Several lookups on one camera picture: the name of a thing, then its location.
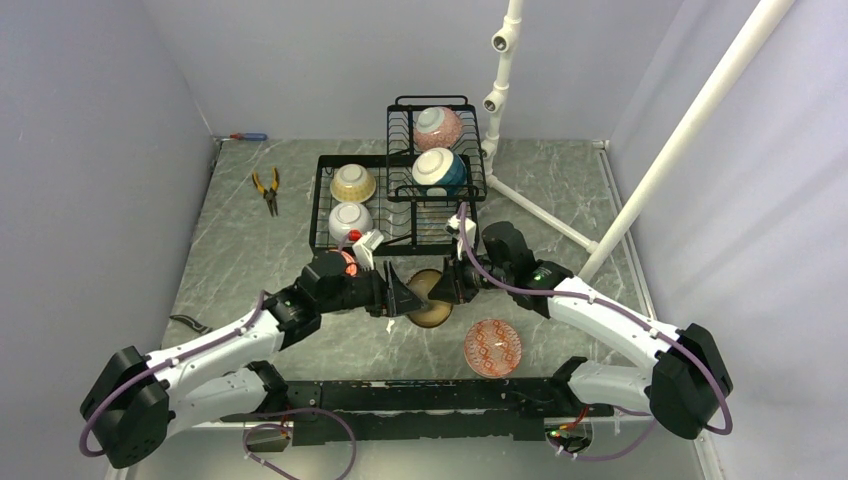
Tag red geometric pattern bowl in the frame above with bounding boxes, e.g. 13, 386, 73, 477
463, 319, 523, 379

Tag pink floral bowl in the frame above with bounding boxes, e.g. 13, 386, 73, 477
413, 106, 463, 151

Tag yellow sun pattern bowl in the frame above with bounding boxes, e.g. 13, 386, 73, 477
330, 163, 377, 203

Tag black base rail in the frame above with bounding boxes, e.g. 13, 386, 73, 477
226, 377, 613, 446

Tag teal white bowl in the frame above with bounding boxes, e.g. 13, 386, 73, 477
411, 147, 468, 197

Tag black wire dish rack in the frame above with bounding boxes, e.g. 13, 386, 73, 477
309, 94, 488, 256

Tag red blue screwdriver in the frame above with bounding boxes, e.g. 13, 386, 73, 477
228, 132, 268, 142

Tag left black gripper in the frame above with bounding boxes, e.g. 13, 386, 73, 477
318, 259, 428, 317

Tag brown glazed bowl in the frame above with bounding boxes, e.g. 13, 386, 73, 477
407, 269, 453, 328

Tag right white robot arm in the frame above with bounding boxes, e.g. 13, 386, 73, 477
429, 216, 733, 440

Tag black handled pliers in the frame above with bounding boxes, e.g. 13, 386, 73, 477
169, 314, 213, 335

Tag white pvc pipe frame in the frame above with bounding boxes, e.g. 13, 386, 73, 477
482, 1, 791, 279

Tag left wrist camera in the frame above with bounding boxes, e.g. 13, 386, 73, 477
347, 229, 384, 270

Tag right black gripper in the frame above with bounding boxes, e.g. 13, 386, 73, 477
429, 244, 512, 304

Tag orange zigzag bowl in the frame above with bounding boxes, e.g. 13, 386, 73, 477
341, 251, 359, 277

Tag yellow handled pliers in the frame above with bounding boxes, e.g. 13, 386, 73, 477
252, 167, 280, 217

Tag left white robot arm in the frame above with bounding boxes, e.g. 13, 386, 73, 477
78, 251, 427, 468

